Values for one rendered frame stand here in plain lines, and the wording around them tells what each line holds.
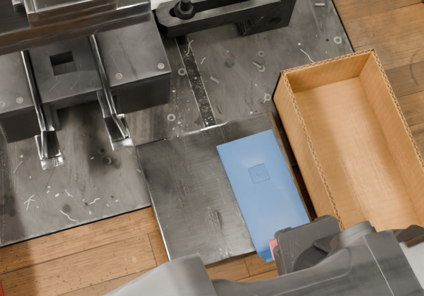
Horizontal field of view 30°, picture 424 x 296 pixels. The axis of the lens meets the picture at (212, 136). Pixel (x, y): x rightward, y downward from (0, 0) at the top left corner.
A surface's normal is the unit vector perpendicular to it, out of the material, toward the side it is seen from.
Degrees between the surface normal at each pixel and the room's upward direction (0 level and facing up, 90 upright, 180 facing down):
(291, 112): 90
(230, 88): 0
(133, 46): 0
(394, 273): 38
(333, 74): 90
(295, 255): 30
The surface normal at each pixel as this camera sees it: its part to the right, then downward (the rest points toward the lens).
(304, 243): 0.26, 0.09
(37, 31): 0.30, 0.89
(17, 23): 0.07, -0.39
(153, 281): -0.33, -0.20
